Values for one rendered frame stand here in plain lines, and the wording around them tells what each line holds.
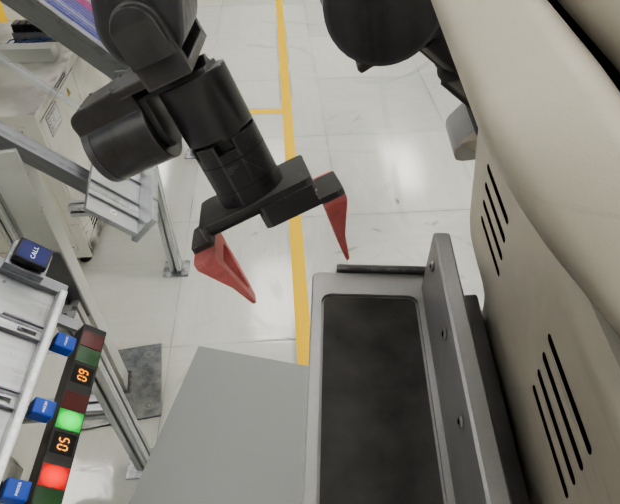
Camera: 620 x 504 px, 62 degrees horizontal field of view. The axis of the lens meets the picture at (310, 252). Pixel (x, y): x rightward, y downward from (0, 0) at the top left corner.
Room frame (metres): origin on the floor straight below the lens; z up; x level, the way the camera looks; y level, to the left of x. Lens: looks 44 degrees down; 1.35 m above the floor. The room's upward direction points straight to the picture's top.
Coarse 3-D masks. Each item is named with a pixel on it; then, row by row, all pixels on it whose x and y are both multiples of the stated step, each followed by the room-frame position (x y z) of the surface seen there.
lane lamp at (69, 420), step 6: (60, 408) 0.37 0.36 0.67; (60, 414) 0.37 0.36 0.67; (66, 414) 0.37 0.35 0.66; (72, 414) 0.37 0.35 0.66; (78, 414) 0.38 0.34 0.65; (60, 420) 0.36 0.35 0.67; (66, 420) 0.36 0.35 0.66; (72, 420) 0.36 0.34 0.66; (78, 420) 0.37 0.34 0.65; (60, 426) 0.35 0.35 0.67; (66, 426) 0.35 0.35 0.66; (72, 426) 0.36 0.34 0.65; (78, 426) 0.36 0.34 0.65; (78, 432) 0.35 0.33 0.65
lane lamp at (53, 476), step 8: (48, 464) 0.30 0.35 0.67; (48, 472) 0.29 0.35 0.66; (56, 472) 0.29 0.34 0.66; (64, 472) 0.29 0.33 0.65; (40, 480) 0.27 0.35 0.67; (48, 480) 0.28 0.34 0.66; (56, 480) 0.28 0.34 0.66; (64, 480) 0.28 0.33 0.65; (56, 488) 0.27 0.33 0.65; (64, 488) 0.27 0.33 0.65
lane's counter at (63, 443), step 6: (54, 432) 0.34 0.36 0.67; (60, 432) 0.34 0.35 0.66; (54, 438) 0.33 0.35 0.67; (60, 438) 0.33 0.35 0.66; (66, 438) 0.34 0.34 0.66; (72, 438) 0.34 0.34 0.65; (54, 444) 0.32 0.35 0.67; (60, 444) 0.33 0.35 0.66; (66, 444) 0.33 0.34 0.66; (72, 444) 0.33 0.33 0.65; (54, 450) 0.32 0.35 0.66; (60, 450) 0.32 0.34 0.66; (66, 450) 0.32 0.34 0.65; (72, 450) 0.32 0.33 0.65
